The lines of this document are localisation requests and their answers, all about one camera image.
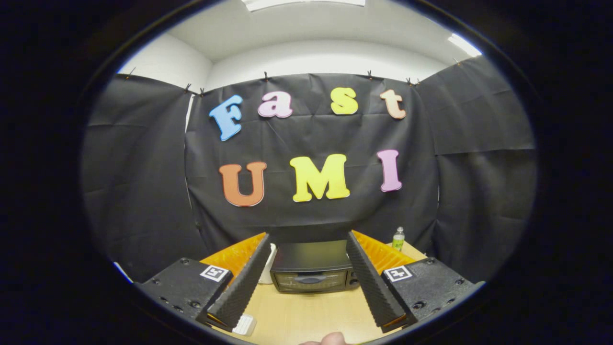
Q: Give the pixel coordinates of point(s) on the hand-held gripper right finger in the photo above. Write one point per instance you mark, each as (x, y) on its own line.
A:
(373, 287)

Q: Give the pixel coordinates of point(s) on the white plastic tray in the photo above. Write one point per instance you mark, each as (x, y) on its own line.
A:
(244, 326)

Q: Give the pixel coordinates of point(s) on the white pop-up toaster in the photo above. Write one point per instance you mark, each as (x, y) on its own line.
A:
(268, 268)

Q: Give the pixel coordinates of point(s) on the black toaster oven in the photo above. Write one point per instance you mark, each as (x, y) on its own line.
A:
(311, 256)

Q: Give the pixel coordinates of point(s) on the green drink bottle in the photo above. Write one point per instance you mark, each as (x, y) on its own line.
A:
(398, 239)

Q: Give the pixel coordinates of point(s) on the row of small cloth clips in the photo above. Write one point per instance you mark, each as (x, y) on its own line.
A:
(265, 76)

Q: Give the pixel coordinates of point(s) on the narrow ceiling light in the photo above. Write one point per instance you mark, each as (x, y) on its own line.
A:
(464, 45)

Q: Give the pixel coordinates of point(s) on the rectangular ceiling light panel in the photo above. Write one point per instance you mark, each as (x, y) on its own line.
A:
(301, 4)

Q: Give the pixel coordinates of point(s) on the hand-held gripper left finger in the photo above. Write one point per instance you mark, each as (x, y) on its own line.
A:
(244, 287)

